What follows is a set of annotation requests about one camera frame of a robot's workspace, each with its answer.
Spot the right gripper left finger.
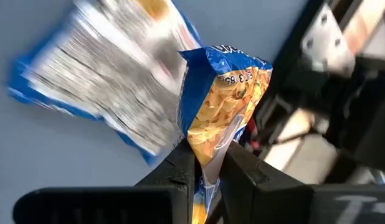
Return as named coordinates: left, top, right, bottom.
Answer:
left=11, top=138, right=197, bottom=224

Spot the blue Maruchan ramen pack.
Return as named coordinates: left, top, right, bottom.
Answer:
left=7, top=0, right=203, bottom=166
left=178, top=44, right=273, bottom=224

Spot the black diagonal frame strut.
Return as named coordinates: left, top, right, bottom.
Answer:
left=326, top=58, right=385, bottom=172

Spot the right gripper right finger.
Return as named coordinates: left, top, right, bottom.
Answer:
left=216, top=141, right=385, bottom=224

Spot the black aluminium table frame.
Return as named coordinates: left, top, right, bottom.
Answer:
left=251, top=0, right=385, bottom=187

